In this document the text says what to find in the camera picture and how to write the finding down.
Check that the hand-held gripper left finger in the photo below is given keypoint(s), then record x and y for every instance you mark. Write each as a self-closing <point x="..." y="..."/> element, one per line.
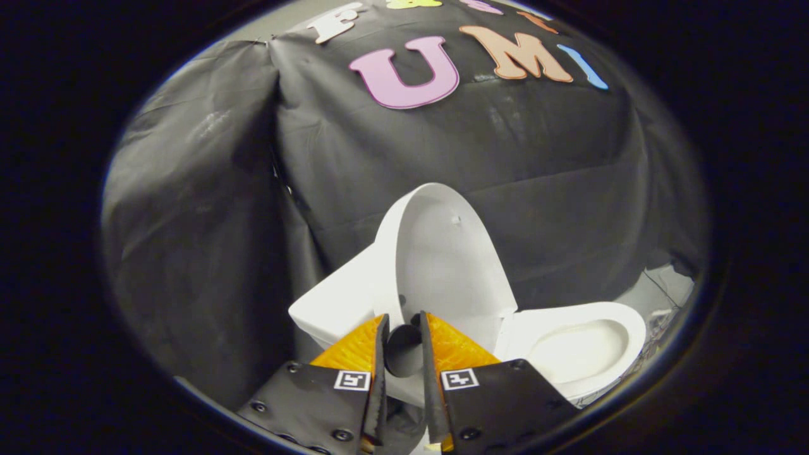
<point x="316" y="404"/>

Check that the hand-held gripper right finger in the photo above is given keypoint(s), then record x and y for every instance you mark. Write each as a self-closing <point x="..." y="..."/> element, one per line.
<point x="499" y="404"/>

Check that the white toilet lid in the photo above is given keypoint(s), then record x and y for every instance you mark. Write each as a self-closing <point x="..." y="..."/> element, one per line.
<point x="449" y="265"/>

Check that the black backdrop cloth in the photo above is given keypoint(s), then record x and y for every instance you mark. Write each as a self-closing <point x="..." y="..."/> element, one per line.
<point x="505" y="158"/>

